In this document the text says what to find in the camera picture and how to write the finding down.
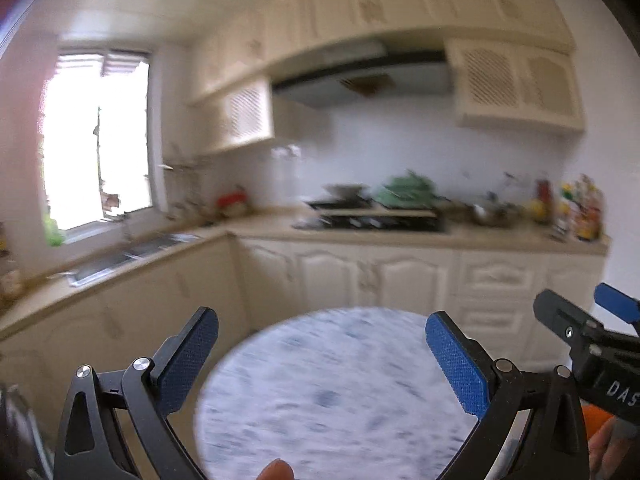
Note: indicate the wall utensil rack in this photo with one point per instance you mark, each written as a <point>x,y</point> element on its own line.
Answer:
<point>185,164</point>

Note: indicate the wide lattice door cabinet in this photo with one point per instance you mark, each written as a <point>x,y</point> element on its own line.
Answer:
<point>515,85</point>

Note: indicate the black range hood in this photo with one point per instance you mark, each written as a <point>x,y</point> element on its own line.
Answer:
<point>365,80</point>

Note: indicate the dark sauce bottle red cap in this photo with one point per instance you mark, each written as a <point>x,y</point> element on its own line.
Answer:
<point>542,202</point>

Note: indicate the grey metal appliance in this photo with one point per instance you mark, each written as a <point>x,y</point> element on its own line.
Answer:
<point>15,435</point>

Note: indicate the round table with patterned cloth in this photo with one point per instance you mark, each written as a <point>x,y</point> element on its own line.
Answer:
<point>330,395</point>

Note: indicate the small lattice door cabinet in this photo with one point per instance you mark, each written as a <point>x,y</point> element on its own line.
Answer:
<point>245,112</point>

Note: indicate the green electric pot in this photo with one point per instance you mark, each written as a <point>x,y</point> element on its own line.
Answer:
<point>406,190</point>

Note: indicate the stainless steel mixing bowl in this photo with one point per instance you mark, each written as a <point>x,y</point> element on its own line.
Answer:
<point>492,214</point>

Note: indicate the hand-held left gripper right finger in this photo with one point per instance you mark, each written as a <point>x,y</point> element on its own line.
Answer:
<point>457,362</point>

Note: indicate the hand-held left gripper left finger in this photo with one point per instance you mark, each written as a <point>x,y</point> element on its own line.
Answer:
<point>187,355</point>

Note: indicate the black induction cooker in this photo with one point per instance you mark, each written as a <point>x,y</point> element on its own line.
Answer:
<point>340,204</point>

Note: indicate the cream base cabinets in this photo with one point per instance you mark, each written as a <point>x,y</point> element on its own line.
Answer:
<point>325,270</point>

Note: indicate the green plastic bottle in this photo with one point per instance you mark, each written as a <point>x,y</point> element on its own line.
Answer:
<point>54,232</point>

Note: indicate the cluster of condiment bottles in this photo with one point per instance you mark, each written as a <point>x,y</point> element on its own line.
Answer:
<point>580,212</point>

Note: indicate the glass jar with label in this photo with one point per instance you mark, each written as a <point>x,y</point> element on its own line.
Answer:
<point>10,280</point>

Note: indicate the sliding kitchen window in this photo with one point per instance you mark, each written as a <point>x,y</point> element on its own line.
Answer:
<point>95,145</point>

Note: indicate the stainless steel double sink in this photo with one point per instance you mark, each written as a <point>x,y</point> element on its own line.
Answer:
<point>130,257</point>

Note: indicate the person's right hand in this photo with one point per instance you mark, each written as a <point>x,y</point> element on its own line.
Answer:
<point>607,447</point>

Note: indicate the grey metal wok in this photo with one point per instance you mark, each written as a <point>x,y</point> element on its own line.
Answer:
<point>346,191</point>

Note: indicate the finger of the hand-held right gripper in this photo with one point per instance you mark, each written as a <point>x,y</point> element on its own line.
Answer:
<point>560,312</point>
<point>617,302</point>

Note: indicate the cream upper wall cabinets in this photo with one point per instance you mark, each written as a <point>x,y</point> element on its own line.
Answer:
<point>380,5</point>

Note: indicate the cream cabinet drawer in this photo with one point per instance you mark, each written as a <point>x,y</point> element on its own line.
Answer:
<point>492,317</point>
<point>500,274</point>

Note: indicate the black gas stove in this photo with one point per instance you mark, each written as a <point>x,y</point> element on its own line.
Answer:
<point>380,223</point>

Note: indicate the red box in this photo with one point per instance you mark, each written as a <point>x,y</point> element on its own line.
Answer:
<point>232,200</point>

